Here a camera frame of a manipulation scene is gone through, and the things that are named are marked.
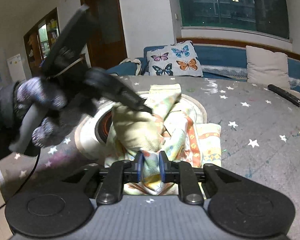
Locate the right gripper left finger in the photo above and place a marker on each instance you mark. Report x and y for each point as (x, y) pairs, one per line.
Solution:
(139, 161)

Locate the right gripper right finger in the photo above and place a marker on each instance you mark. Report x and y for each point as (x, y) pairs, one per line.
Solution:
(163, 165)

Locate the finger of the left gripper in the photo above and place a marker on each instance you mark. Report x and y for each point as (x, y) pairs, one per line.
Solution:
(130, 99)

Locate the colourful patterned child garment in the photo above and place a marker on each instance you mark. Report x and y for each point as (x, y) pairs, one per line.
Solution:
(174, 126)

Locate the brown wooden door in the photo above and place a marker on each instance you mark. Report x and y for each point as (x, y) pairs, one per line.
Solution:
(107, 47)

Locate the round induction cooker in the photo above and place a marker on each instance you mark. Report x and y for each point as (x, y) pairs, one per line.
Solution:
(92, 133)

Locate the wooden display cabinet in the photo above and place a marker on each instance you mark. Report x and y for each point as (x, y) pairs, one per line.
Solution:
(40, 39)

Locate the butterfly print pillow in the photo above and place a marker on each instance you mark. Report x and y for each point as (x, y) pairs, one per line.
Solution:
(179, 59)

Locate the white refrigerator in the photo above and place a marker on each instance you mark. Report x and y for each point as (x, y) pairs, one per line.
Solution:
(15, 67)

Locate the blue sofa bench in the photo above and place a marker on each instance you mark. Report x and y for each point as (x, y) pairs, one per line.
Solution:
(218, 62)

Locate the beige cushion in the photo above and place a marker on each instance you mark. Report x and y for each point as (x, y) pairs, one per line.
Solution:
(266, 67)

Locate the black remote control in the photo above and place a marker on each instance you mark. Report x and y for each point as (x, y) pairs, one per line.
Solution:
(284, 94)

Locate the dark window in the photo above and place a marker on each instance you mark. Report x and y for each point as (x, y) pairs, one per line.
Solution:
(262, 16)

